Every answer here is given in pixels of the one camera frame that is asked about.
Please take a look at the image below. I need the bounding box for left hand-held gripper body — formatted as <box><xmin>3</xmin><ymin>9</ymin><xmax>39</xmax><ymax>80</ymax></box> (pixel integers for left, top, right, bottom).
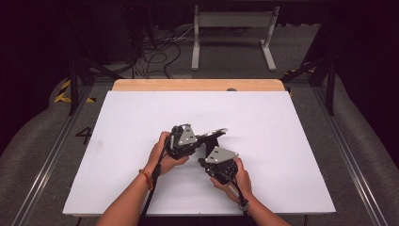
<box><xmin>165</xmin><ymin>123</ymin><xmax>205</xmax><ymax>160</ymax></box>

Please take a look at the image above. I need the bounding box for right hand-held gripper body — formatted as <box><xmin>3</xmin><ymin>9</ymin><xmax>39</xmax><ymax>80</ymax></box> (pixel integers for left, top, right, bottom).
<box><xmin>205</xmin><ymin>146</ymin><xmax>239</xmax><ymax>186</ymax></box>

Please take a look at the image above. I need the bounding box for oval white-rimmed plate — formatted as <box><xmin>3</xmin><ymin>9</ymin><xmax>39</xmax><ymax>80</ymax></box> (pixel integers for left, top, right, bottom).
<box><xmin>197</xmin><ymin>127</ymin><xmax>229</xmax><ymax>139</ymax></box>

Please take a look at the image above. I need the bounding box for person's left hand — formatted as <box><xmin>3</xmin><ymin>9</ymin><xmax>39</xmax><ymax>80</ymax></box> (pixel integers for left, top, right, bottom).
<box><xmin>144</xmin><ymin>131</ymin><xmax>190</xmax><ymax>177</ymax></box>

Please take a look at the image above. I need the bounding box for person's right hand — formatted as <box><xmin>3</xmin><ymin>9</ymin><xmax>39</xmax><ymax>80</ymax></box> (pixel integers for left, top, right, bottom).
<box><xmin>210</xmin><ymin>157</ymin><xmax>253</xmax><ymax>205</ymax></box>

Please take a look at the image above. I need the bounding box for white table cover board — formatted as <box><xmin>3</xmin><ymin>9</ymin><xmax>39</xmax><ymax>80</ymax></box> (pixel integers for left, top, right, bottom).
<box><xmin>61</xmin><ymin>90</ymin><xmax>337</xmax><ymax>217</ymax></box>

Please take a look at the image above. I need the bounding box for wooden table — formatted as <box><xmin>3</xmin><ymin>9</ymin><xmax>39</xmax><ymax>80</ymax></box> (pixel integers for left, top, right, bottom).
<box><xmin>111</xmin><ymin>78</ymin><xmax>286</xmax><ymax>92</ymax></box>

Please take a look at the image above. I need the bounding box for person's dark clothing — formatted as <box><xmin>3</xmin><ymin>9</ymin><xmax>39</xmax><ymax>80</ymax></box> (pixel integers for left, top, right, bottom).
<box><xmin>137</xmin><ymin>216</ymin><xmax>252</xmax><ymax>226</ymax></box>

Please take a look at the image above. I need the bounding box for grey metal stand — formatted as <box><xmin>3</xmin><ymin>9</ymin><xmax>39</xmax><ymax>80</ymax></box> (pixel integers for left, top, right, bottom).
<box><xmin>191</xmin><ymin>5</ymin><xmax>280</xmax><ymax>73</ymax></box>

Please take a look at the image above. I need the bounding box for black metal stand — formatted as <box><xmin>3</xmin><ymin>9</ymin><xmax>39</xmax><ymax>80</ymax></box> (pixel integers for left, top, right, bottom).
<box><xmin>67</xmin><ymin>56</ymin><xmax>123</xmax><ymax>117</ymax></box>
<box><xmin>279</xmin><ymin>56</ymin><xmax>338</xmax><ymax>117</ymax></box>

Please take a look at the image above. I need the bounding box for yellow black hazard tape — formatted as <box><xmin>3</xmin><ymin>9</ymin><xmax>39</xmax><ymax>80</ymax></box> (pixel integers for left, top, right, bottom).
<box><xmin>54</xmin><ymin>79</ymin><xmax>97</xmax><ymax>104</ymax></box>

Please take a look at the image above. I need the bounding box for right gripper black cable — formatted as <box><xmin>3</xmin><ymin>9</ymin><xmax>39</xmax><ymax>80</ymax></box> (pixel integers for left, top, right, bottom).
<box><xmin>219</xmin><ymin>170</ymin><xmax>252</xmax><ymax>220</ymax></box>

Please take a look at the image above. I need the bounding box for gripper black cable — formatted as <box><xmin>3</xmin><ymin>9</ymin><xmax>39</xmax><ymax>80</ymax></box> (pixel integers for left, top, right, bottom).
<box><xmin>137</xmin><ymin>133</ymin><xmax>177</xmax><ymax>226</ymax></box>
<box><xmin>219</xmin><ymin>170</ymin><xmax>252</xmax><ymax>220</ymax></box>

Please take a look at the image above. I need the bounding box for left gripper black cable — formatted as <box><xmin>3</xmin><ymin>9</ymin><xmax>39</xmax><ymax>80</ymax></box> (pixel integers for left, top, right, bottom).
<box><xmin>137</xmin><ymin>133</ymin><xmax>177</xmax><ymax>226</ymax></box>

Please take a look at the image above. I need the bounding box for red bead bracelet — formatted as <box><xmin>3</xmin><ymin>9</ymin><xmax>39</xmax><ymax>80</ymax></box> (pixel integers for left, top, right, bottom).
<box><xmin>138</xmin><ymin>169</ymin><xmax>154</xmax><ymax>192</ymax></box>

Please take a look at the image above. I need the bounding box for tangle of black floor cables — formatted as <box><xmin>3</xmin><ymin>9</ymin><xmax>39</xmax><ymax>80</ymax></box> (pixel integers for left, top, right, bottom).
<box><xmin>131</xmin><ymin>26</ymin><xmax>196</xmax><ymax>79</ymax></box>

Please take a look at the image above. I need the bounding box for aluminium floor rail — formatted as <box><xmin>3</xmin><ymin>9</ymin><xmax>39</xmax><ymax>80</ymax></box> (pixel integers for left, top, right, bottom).
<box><xmin>313</xmin><ymin>86</ymin><xmax>390</xmax><ymax>226</ymax></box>
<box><xmin>10</xmin><ymin>84</ymin><xmax>95</xmax><ymax>226</ymax></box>

